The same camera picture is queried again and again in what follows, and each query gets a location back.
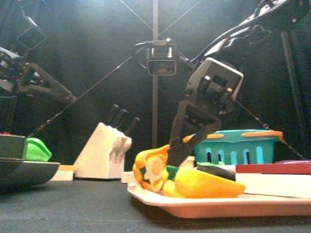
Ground yellow toy squash half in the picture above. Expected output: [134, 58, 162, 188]
[163, 165, 247, 199]
[132, 144, 171, 194]

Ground white round container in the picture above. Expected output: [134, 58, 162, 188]
[180, 155, 196, 168]

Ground green toy vegetable piece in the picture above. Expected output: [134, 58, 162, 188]
[196, 161, 222, 167]

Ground dark toy eggplant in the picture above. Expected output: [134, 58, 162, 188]
[196, 165, 238, 182]

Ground vertical metal pole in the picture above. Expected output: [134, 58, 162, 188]
[151, 0, 160, 149]

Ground small white block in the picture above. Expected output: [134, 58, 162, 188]
[120, 170, 139, 184]

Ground bright green toy piece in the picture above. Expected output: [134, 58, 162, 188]
[26, 137, 54, 162]

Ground white toy knife block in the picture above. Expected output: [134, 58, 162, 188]
[74, 121, 134, 180]

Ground dark green box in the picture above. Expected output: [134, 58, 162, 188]
[0, 132, 28, 160]

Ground pink plastic tray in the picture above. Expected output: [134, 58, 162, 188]
[127, 182, 311, 219]

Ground purple toy piece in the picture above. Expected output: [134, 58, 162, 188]
[274, 159, 311, 167]

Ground red and white box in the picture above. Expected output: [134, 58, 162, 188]
[234, 163, 311, 199]

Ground black toy pan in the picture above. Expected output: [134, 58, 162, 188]
[0, 157, 62, 189]

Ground white block with yellow top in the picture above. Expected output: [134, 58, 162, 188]
[50, 164, 78, 182]

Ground thin steel brace wire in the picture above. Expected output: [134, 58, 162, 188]
[116, 0, 306, 160]
[28, 0, 204, 138]

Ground teal basket with orange handles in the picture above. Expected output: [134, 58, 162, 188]
[183, 128, 286, 167]

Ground black toy knife handle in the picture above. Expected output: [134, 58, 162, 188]
[106, 104, 122, 124]
[123, 116, 142, 137]
[114, 108, 130, 127]

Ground overhead camera on tripod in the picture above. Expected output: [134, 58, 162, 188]
[134, 38, 180, 77]

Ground dark metal frame bar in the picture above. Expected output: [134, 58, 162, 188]
[279, 29, 306, 157]

